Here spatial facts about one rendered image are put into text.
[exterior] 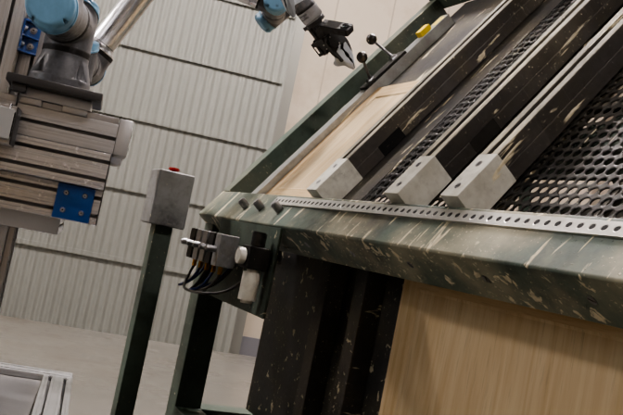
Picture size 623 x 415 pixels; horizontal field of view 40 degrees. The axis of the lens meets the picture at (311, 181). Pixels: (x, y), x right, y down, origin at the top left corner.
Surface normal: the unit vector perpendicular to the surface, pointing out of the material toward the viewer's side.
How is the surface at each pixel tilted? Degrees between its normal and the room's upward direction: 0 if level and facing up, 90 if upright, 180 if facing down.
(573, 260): 54
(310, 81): 90
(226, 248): 90
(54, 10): 98
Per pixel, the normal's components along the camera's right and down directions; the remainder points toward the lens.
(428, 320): -0.89, -0.21
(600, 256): -0.60, -0.75
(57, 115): 0.25, -0.03
